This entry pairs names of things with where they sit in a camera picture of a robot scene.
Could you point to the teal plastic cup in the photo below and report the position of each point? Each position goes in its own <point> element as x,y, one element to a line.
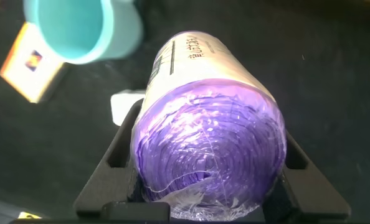
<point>79,28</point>

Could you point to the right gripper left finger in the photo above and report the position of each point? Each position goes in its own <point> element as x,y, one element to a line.
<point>110,180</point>

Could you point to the playing card box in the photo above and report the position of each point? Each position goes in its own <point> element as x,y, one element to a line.
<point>32,68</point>

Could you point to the small white box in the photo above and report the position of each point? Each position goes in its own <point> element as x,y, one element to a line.
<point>126,105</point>

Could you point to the purple garbage bag roll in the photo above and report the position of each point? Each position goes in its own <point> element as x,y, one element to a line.
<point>210,133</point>

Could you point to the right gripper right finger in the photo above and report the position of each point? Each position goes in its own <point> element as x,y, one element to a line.
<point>306,193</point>

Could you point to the black table cloth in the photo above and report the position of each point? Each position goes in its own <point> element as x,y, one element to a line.
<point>328,62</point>

